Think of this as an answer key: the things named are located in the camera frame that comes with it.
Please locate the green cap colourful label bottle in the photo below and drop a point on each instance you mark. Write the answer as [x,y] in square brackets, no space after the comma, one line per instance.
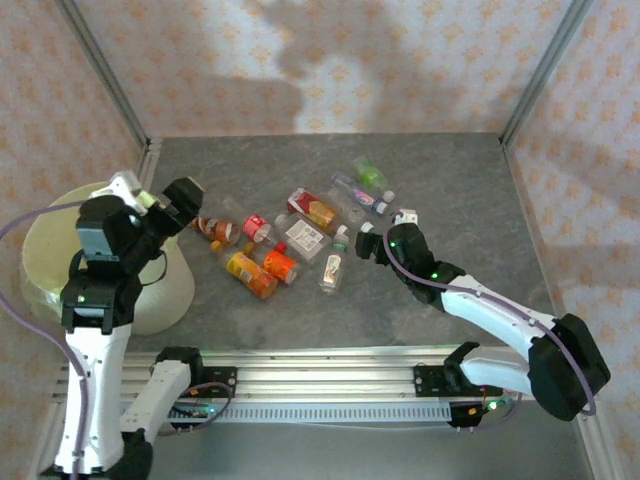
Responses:
[332,267]

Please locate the brown coffee label bottle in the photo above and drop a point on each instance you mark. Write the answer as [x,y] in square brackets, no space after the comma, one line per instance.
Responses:
[217,229]

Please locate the purple label plastic bottle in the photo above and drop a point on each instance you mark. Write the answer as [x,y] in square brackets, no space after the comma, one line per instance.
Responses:
[360,194]

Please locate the green label plastic bottle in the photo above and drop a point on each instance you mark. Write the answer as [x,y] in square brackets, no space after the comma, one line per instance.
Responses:
[369,175]

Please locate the yellow cap orange bottle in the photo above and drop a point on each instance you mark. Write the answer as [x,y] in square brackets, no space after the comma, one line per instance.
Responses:
[250,275]

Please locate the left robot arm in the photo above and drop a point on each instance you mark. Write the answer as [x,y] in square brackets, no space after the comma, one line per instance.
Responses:
[95,400]

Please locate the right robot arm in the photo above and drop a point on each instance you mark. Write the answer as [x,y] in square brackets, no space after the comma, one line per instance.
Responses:
[500,315]

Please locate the translucent green bin liner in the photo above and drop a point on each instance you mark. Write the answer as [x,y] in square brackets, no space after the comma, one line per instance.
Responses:
[42,250]

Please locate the cream round waste bin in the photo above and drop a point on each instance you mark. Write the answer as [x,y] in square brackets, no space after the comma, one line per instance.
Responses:
[165,295]

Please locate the clear bottle white label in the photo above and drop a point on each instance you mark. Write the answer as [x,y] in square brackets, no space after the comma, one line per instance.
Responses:
[305,236]

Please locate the red orange juice bottle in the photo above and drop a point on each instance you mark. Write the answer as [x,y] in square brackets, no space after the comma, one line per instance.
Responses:
[312,207]

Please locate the clear bottle red label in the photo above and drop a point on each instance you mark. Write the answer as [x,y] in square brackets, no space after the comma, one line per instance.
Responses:
[256,225]

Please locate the small brown bottle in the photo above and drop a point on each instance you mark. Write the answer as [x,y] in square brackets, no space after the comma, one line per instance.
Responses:
[249,248]

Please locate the orange label red cap bottle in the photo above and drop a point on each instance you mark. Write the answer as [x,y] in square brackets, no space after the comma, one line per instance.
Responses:
[280,265]

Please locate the small circuit board green LED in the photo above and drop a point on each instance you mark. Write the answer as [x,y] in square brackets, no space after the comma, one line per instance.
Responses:
[197,411]
[492,405]

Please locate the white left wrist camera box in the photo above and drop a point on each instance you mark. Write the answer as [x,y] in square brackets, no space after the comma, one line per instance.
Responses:
[125,187]

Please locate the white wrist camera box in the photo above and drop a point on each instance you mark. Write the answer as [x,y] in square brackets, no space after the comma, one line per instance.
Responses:
[407,216]
[125,187]

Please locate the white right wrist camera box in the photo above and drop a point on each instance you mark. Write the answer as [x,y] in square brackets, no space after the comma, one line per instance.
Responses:
[407,216]

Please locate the aluminium table edge rail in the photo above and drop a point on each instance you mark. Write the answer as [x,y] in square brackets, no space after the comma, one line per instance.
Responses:
[152,157]
[507,152]

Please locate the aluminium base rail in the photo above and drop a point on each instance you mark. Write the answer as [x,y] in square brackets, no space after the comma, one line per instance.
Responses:
[325,375]

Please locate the aluminium frame post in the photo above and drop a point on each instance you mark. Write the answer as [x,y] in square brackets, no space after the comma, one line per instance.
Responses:
[542,70]
[100,70]

